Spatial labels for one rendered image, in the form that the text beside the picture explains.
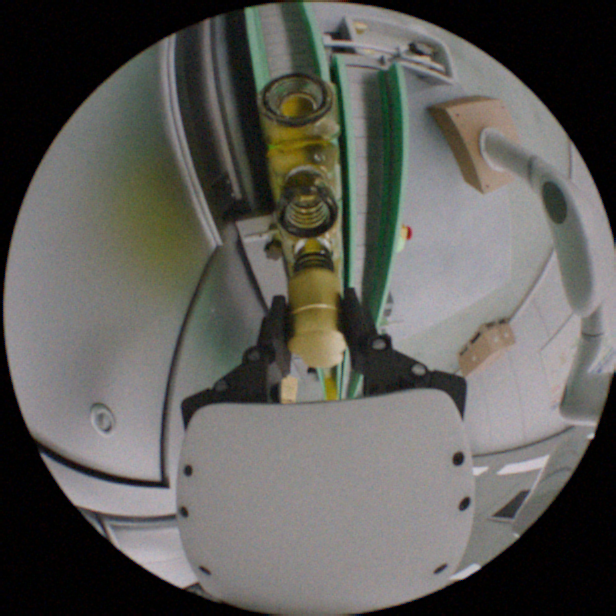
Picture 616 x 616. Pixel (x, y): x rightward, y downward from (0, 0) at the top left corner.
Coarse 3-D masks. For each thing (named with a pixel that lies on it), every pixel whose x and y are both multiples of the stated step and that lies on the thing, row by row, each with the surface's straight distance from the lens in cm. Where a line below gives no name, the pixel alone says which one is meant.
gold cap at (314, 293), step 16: (304, 272) 12; (320, 272) 12; (288, 288) 13; (304, 288) 12; (320, 288) 11; (336, 288) 12; (288, 304) 12; (304, 304) 11; (320, 304) 11; (336, 304) 11; (288, 320) 12; (304, 320) 10; (320, 320) 10; (336, 320) 10; (288, 336) 11; (304, 336) 10; (320, 336) 10; (336, 336) 10; (304, 352) 12; (320, 352) 12; (336, 352) 12
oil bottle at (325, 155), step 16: (288, 144) 18; (304, 144) 16; (320, 144) 16; (272, 160) 15; (288, 160) 14; (304, 160) 14; (320, 160) 14; (336, 160) 15; (272, 176) 15; (336, 176) 15; (272, 192) 16; (336, 192) 15
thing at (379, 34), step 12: (348, 24) 50; (372, 24) 57; (384, 24) 56; (396, 24) 56; (360, 36) 57; (372, 36) 58; (384, 36) 60; (396, 36) 62; (408, 36) 61; (420, 36) 60; (432, 36) 60; (360, 48) 46; (444, 48) 60; (432, 60) 62; (444, 60) 58; (432, 72) 50
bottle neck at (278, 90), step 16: (272, 80) 9; (288, 80) 9; (304, 80) 9; (320, 80) 9; (272, 96) 9; (288, 96) 13; (304, 96) 14; (320, 96) 9; (272, 112) 9; (320, 112) 9
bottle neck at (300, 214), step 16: (288, 176) 13; (304, 176) 11; (320, 176) 12; (288, 192) 9; (304, 192) 9; (320, 192) 9; (288, 208) 11; (304, 208) 13; (320, 208) 12; (336, 208) 10; (288, 224) 10; (304, 224) 11; (320, 224) 10
